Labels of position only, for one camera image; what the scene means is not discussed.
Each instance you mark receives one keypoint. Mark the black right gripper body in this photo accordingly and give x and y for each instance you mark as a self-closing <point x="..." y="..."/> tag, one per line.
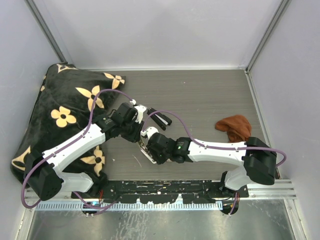
<point x="160" y="158"/>

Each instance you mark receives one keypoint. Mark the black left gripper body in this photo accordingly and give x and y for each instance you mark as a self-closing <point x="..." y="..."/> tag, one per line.
<point x="131" y="130"/>

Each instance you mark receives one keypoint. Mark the black stapler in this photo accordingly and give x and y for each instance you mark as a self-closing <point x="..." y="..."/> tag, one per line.
<point x="161" y="120"/>

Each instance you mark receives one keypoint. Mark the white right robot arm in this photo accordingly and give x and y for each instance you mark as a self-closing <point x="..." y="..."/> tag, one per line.
<point x="255" y="162"/>

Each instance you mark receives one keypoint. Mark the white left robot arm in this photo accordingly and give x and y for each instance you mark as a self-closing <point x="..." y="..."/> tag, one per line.
<point x="44" y="172"/>

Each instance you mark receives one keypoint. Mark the black floral cushion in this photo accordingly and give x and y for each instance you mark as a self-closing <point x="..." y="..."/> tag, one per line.
<point x="62" y="108"/>

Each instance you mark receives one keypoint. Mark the orange brown cloth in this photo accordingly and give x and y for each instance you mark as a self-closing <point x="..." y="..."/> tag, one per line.
<point x="237" y="128"/>

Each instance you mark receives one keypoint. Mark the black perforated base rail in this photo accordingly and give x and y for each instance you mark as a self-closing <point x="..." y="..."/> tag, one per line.
<point x="160" y="191"/>

